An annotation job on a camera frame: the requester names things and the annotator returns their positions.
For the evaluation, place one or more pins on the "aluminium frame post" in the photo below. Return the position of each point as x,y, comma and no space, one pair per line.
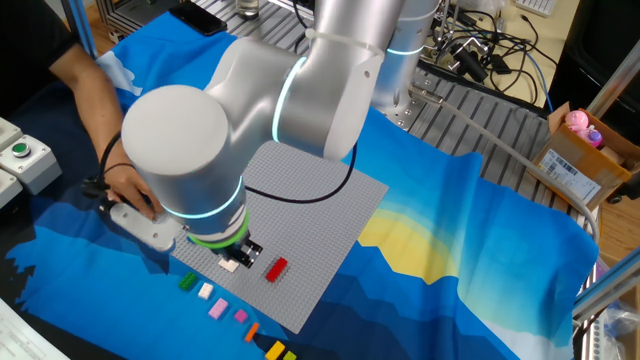
82,30
617,75

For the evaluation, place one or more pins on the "orange Lego brick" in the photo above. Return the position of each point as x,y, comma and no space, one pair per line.
251,332

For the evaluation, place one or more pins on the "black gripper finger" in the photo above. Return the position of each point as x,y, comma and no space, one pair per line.
231,257
250,252

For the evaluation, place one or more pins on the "open cardboard box with label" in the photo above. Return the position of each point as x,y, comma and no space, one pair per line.
575,155

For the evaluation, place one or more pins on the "large white Lego plate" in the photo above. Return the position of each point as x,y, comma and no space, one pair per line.
227,265

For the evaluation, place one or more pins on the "clear drinking glass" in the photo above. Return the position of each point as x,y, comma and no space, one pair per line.
247,7

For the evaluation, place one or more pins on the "printed white paper sheet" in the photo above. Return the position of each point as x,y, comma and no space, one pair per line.
20,340

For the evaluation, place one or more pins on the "red Lego brick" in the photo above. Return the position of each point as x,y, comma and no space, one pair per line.
276,270

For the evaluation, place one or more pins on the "person's left forearm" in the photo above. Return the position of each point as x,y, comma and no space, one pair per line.
95,100

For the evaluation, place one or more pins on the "small white Lego brick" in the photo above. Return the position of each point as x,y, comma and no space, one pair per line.
205,291

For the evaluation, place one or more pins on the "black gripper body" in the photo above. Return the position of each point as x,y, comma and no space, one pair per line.
237,248

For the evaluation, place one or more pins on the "white keyboard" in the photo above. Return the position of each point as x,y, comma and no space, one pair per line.
537,6

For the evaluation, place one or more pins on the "black smartphone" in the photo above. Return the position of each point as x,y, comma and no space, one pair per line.
197,17

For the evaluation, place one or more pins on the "blue landscape print cloth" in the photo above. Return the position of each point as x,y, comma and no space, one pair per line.
425,225

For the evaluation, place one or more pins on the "yellow Lego brick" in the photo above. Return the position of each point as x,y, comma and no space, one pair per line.
275,351

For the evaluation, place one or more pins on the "purple toy bottle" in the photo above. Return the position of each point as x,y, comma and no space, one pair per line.
594,137

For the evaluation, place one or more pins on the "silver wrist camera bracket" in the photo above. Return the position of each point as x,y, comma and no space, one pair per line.
145,227

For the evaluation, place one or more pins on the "clear plastic bag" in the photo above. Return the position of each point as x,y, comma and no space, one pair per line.
622,325

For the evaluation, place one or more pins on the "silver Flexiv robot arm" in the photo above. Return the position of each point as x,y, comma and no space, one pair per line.
175,140

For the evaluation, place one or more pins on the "black cabinet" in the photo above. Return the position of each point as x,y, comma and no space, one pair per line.
600,40

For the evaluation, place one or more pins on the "white box green button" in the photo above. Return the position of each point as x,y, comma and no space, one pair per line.
35,170

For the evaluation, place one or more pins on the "light pink Lego brick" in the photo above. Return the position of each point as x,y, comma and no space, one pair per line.
218,308

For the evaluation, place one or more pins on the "pink pig toy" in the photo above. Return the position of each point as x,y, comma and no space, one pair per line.
576,120

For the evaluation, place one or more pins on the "white box red button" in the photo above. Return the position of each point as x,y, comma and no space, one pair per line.
7,187
7,135

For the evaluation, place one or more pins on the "small magenta Lego brick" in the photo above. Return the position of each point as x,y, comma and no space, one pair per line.
241,316

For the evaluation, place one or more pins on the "person's left hand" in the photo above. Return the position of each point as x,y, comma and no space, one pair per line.
127,187

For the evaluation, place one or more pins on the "aluminium frame rail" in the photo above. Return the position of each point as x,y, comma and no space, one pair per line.
607,285

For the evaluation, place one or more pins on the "gray Lego baseplate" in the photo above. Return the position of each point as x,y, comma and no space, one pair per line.
320,225

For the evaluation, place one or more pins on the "lime green Lego brick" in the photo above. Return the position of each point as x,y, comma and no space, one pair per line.
289,356

